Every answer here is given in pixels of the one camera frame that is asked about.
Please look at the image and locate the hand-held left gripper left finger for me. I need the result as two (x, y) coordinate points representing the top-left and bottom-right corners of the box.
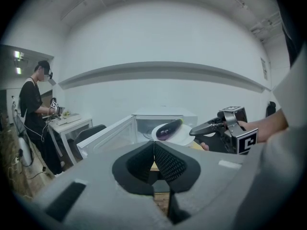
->
(112, 140), (154, 196)

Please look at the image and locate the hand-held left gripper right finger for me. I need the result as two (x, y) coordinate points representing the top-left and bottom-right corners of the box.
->
(153, 140), (201, 193)

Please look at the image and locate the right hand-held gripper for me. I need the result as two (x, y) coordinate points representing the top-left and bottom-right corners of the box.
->
(189, 105), (259, 156)

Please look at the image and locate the dark purple eggplant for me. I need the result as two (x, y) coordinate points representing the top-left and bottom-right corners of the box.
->
(155, 119), (184, 141)

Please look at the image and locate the white microwave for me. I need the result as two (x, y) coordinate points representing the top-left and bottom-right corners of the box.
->
(76, 106), (199, 158)

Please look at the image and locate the person's right forearm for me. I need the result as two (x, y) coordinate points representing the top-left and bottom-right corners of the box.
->
(247, 108), (289, 144)

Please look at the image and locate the person's right hand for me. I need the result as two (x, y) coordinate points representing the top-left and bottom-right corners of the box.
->
(236, 120), (249, 132)

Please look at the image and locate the white round plate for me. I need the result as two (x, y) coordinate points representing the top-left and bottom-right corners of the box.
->
(151, 123), (195, 147)

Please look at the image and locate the black chair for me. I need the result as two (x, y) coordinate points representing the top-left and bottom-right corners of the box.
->
(76, 124), (107, 150)

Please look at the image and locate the white table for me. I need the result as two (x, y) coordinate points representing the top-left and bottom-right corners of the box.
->
(47, 115), (94, 165)

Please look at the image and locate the white flat tray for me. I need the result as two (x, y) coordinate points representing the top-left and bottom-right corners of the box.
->
(57, 113), (82, 126)

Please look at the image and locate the long white wall ledge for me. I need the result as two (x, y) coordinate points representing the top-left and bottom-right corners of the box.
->
(57, 61), (272, 93)

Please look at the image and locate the white cable on floor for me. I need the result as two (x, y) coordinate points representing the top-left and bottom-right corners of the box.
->
(6, 149), (24, 184)

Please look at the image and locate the white ceiling cable tray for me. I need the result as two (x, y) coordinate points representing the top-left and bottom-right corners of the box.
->
(249, 11), (282, 43)

